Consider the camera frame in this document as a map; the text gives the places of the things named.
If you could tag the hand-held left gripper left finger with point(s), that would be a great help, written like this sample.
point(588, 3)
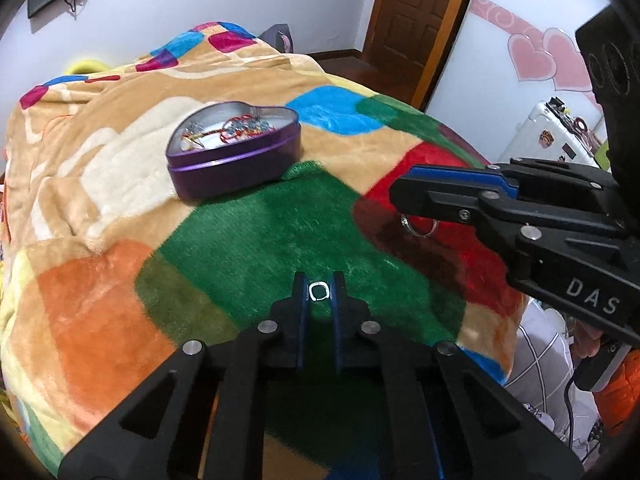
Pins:
point(301, 310)

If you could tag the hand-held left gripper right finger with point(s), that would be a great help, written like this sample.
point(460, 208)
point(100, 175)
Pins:
point(336, 320)

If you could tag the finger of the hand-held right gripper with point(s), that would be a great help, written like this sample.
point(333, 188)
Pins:
point(430, 200)
point(450, 173)

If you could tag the purple heart-shaped tin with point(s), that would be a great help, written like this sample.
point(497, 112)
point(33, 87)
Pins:
point(235, 170)

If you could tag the white suitcase with stickers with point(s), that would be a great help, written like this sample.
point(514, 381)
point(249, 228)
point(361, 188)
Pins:
point(540, 135)

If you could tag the white heart-print wardrobe door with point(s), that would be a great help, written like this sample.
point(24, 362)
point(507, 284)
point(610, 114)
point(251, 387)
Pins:
point(505, 35)

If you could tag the brown wooden door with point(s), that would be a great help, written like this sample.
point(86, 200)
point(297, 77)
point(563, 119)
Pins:
point(415, 20)

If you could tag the colourful checked plush blanket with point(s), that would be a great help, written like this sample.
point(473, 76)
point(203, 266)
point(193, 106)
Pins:
point(100, 310)

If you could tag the grey bag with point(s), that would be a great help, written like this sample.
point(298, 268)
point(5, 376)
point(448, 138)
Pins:
point(277, 37)

